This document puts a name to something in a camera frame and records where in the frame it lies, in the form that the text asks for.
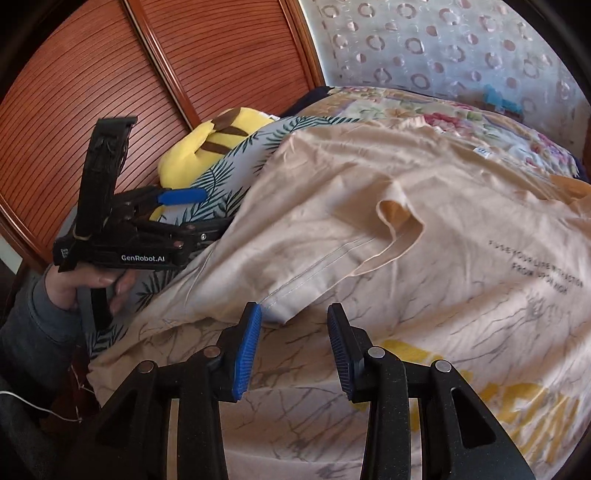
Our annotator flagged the beige printed t-shirt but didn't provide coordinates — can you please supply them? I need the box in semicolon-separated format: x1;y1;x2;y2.
89;118;590;479

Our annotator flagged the person's left forearm grey sleeve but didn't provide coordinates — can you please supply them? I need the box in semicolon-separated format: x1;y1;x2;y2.
1;269;85;421

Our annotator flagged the person's left hand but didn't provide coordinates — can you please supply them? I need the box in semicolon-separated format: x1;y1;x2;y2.
44;264;138;315

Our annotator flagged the yellow Pikachu plush toy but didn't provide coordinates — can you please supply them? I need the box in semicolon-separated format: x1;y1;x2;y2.
150;107;279;225

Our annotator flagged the palm leaf print sheet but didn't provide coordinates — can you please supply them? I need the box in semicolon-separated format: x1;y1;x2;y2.
68;115;362;356

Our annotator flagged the wooden louvered wardrobe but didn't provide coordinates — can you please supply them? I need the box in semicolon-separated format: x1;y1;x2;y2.
1;1;325;270

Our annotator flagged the floral quilt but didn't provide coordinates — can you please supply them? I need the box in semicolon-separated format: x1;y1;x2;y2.
301;87;588;181

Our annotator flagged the blue toy on box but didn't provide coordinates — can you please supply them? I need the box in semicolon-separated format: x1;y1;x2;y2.
483;85;524;121

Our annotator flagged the circle pattern sheer curtain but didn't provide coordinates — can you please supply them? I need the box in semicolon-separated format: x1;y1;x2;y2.
300;0;590;155

